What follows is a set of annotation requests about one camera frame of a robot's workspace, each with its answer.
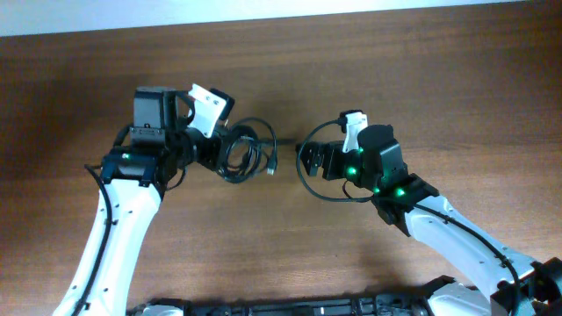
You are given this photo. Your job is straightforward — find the black usb cables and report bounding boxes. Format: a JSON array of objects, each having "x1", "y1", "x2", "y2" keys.
[{"x1": 214, "y1": 116, "x2": 296, "y2": 184}]

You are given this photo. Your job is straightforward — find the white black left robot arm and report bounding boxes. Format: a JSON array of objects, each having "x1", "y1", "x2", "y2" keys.
[{"x1": 54, "y1": 84, "x2": 235, "y2": 315}]

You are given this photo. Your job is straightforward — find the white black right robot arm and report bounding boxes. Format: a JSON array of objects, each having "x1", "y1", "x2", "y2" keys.
[{"x1": 295, "y1": 125, "x2": 561, "y2": 315}]

